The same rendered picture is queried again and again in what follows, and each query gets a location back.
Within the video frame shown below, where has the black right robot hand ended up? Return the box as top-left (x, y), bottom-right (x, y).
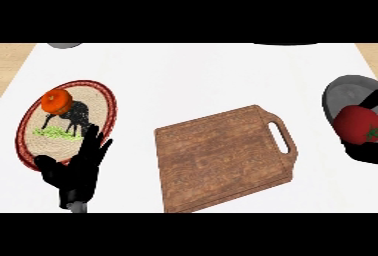
top-left (341, 96), bottom-right (378, 165)

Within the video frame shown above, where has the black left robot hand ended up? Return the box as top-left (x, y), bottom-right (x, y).
top-left (32, 124), bottom-right (115, 210)

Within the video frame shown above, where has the red tomato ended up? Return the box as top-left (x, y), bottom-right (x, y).
top-left (332, 105), bottom-right (378, 146)

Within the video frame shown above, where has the brown wooden cutting board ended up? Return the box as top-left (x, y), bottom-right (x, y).
top-left (153, 104), bottom-right (299, 214)

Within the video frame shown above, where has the orange round fruit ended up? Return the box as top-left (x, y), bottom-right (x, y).
top-left (40, 88), bottom-right (75, 116)

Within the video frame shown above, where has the oval woven elephant placemat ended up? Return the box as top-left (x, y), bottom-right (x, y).
top-left (14, 79), bottom-right (119, 172)

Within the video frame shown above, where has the grey round object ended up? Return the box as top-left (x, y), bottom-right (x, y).
top-left (45, 42), bottom-right (84, 50)

